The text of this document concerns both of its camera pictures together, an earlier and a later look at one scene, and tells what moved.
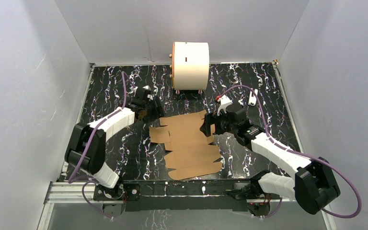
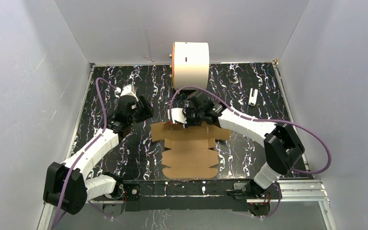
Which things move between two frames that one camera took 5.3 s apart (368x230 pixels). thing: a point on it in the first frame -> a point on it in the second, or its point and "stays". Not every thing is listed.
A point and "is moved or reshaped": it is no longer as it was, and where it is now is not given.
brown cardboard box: [190, 155] is moved or reshaped
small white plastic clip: [252, 99] stays
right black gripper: [212, 118] -> [186, 112]
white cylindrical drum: [190, 65] stays
